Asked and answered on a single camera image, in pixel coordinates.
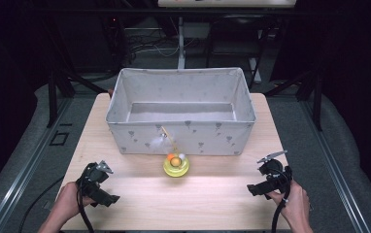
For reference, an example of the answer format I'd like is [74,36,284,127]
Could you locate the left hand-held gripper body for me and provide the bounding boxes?
[76,159,115,199]

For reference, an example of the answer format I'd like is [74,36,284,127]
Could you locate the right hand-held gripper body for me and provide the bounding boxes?
[256,150,294,195]

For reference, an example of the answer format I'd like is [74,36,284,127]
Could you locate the yellow cat toy with feather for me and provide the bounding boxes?
[146,125,190,179]

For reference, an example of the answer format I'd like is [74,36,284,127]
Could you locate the grey printed fabric storage box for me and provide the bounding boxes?
[105,67,257,156]

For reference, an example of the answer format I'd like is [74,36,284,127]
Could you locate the person's left hand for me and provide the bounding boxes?
[54,181,96,222]

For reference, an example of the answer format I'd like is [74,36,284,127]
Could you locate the person's right hand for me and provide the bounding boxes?
[265,179,312,224]

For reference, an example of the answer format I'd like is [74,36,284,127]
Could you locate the black metal stand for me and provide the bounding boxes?
[263,62,324,132]
[46,61,110,129]

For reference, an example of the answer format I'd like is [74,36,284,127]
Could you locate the black chair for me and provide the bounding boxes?
[205,14,269,89]

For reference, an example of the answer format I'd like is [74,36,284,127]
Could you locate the white desk leg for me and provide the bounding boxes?
[177,16,187,70]

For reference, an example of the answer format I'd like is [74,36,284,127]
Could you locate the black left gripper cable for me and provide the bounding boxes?
[17,176,96,233]

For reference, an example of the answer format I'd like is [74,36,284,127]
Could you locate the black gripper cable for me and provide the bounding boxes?
[17,176,96,233]
[270,168,294,233]

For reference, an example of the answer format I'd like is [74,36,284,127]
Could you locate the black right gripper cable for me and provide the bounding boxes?
[270,168,294,233]

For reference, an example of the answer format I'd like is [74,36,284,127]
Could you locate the metal floor rail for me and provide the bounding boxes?
[0,96,75,233]
[301,96,371,233]

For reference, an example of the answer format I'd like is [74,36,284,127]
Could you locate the tangle of floor cables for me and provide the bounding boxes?
[123,30,183,61]

